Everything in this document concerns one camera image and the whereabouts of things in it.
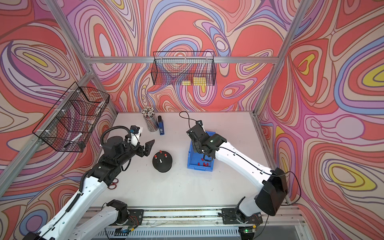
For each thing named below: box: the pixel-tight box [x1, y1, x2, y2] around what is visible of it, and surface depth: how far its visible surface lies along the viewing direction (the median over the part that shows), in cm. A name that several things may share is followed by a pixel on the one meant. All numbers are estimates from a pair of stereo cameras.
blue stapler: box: [157, 115, 165, 136], surface depth 111 cm
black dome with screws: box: [152, 151, 173, 173], surface depth 86 cm
